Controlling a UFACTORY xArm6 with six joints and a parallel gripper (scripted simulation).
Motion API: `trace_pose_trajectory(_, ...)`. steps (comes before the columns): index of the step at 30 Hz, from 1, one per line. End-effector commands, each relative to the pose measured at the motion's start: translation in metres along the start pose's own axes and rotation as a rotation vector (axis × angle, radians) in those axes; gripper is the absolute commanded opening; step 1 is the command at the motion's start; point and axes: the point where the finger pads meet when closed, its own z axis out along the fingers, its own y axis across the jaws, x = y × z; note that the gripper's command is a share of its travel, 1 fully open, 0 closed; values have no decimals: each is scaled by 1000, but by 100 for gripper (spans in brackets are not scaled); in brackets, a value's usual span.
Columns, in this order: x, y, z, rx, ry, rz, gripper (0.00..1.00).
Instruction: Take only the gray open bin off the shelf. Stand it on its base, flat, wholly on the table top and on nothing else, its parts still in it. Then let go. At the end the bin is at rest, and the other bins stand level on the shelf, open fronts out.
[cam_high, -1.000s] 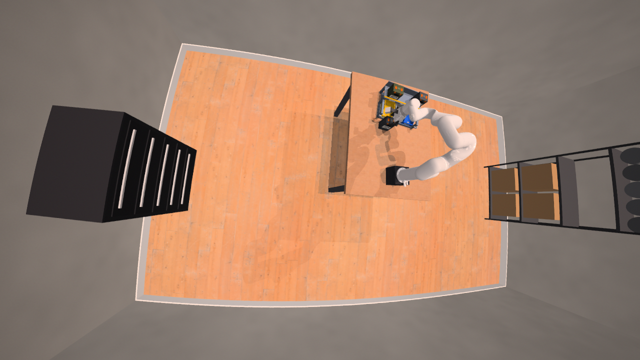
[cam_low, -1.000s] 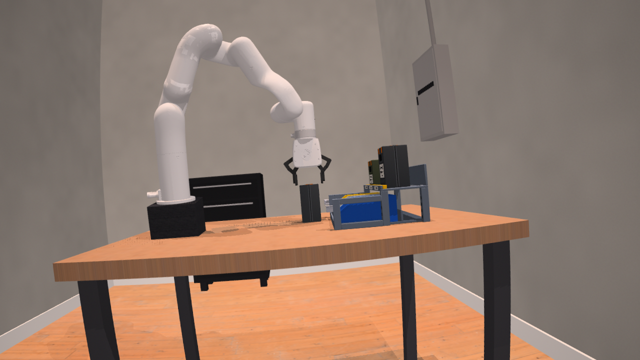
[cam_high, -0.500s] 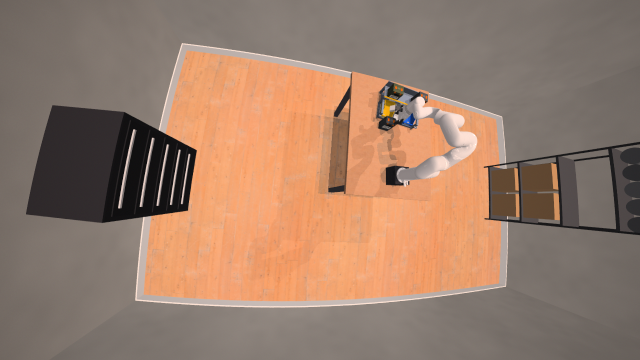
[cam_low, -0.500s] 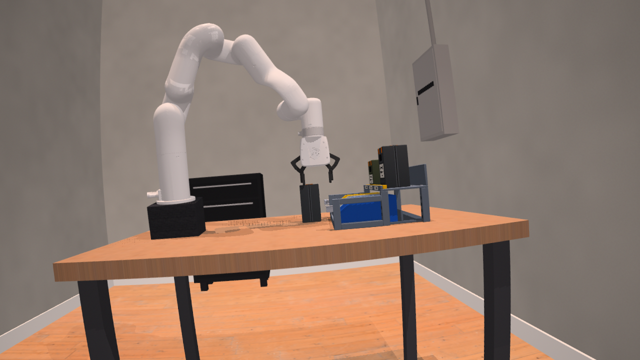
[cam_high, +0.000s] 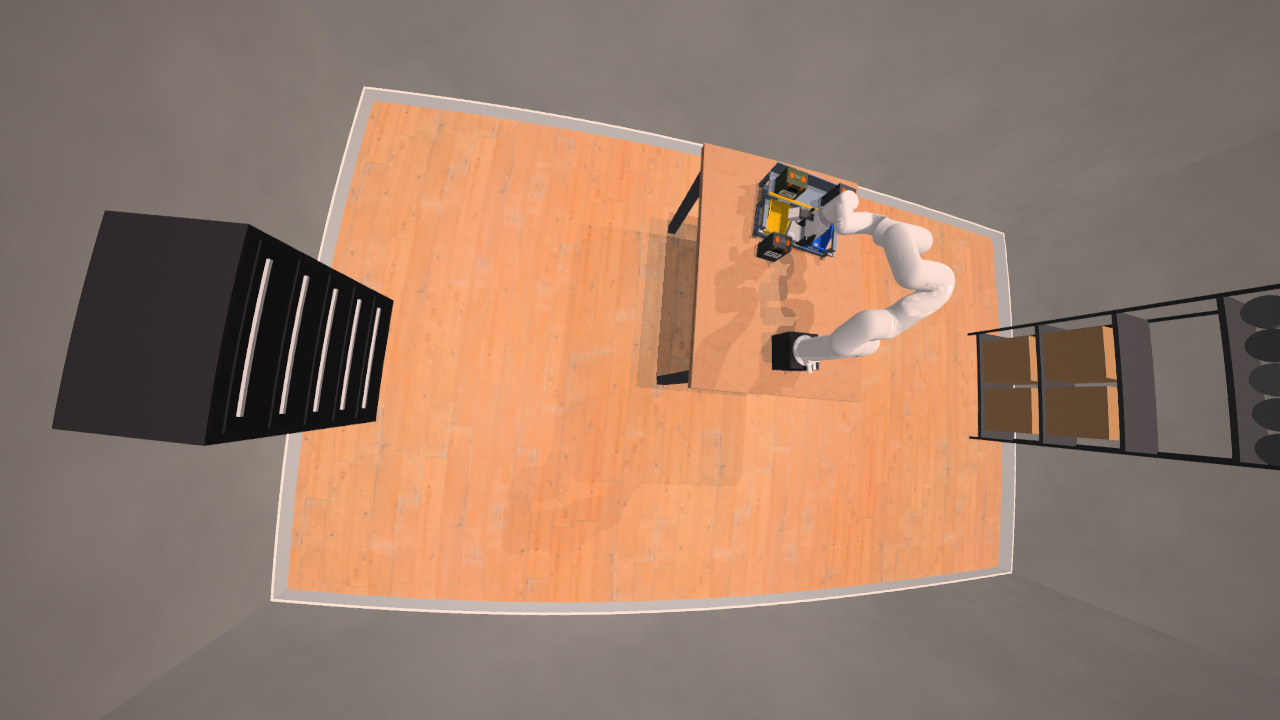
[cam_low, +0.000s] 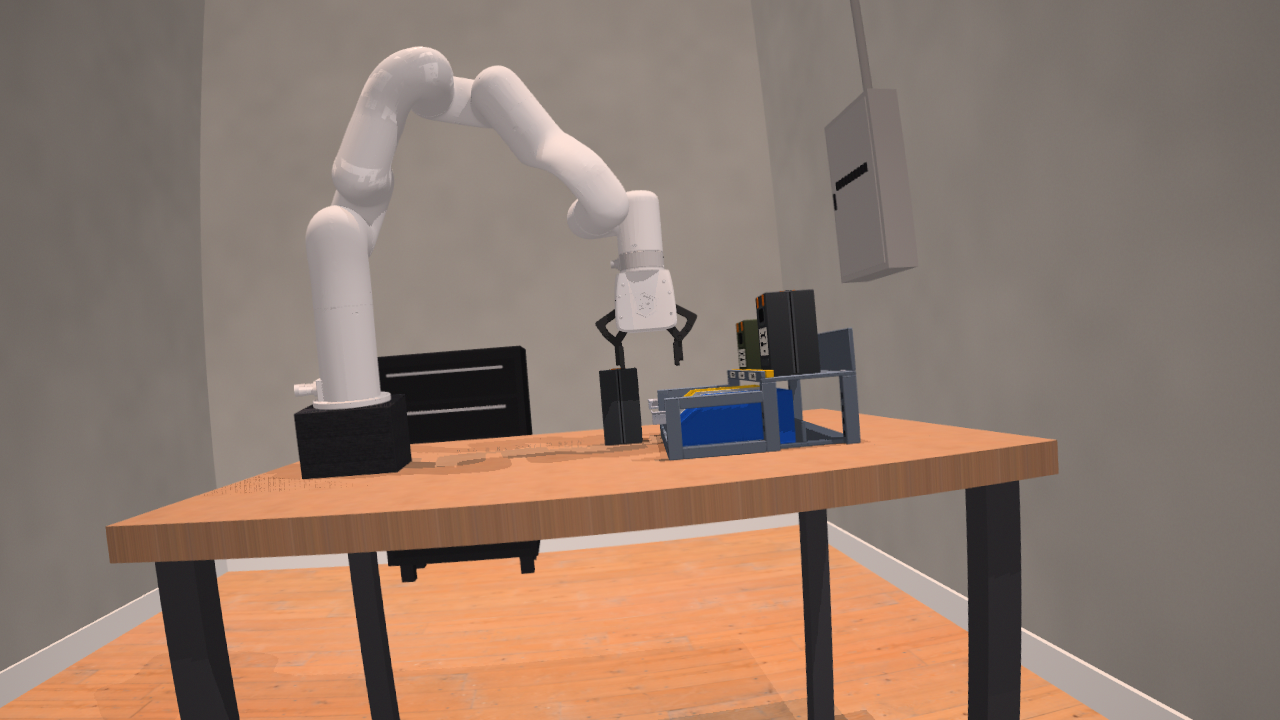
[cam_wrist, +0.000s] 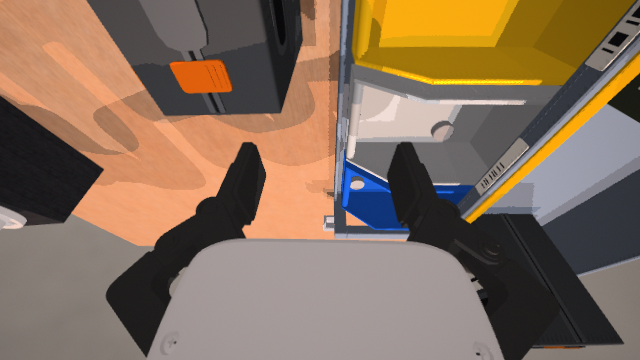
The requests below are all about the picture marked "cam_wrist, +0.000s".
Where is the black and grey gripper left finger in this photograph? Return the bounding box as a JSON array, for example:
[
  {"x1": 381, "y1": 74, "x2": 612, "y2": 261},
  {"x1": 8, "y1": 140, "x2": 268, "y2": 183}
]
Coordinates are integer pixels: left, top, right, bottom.
[{"x1": 106, "y1": 142, "x2": 266, "y2": 358}]

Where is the orange flat bar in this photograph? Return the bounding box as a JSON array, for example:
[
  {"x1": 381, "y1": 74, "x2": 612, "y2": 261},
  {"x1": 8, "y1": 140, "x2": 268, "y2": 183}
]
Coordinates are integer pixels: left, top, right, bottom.
[{"x1": 464, "y1": 50, "x2": 640, "y2": 223}]

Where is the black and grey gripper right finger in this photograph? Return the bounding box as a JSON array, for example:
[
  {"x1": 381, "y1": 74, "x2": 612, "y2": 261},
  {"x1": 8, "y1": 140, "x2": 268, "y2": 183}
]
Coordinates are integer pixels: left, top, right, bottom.
[{"x1": 387, "y1": 142, "x2": 560, "y2": 360}]

